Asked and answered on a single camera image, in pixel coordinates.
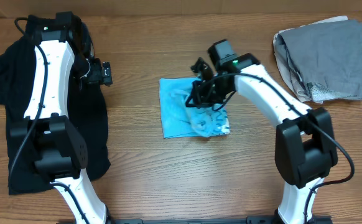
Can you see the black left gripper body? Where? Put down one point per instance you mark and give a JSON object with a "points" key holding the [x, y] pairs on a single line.
{"points": [[96, 76]]}

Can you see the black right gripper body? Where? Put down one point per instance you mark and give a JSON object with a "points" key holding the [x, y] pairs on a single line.
{"points": [[210, 92]]}

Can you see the light blue t-shirt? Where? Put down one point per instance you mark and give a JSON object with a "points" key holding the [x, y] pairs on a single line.
{"points": [[181, 121]]}

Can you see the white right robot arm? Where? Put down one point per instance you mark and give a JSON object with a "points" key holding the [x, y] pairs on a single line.
{"points": [[304, 151]]}

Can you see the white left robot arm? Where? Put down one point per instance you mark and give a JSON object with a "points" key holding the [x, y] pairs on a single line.
{"points": [[49, 143]]}

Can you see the black shirt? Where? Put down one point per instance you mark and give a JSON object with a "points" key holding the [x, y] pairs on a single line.
{"points": [[86, 105]]}

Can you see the grey folded shorts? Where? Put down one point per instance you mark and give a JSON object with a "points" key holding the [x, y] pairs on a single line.
{"points": [[327, 57]]}

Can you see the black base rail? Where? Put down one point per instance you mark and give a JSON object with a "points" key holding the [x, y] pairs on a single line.
{"points": [[193, 221]]}

